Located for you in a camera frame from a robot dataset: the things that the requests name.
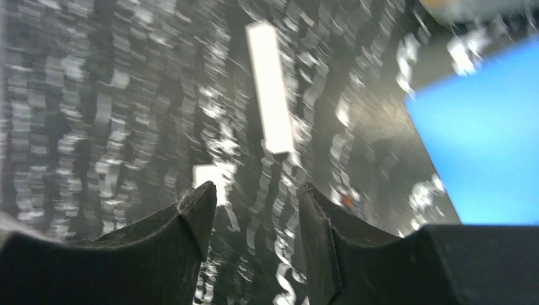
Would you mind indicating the blue square plate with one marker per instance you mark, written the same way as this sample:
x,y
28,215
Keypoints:
x,y
481,134

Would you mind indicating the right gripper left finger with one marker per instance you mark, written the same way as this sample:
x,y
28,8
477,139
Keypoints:
x,y
155,260

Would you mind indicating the white remote control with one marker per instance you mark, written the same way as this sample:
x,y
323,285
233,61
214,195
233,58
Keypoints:
x,y
270,87

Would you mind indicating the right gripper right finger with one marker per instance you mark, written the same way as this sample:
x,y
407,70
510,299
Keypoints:
x,y
349,261

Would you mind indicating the small white battery cover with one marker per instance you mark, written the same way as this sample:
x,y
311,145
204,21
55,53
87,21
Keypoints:
x,y
204,173

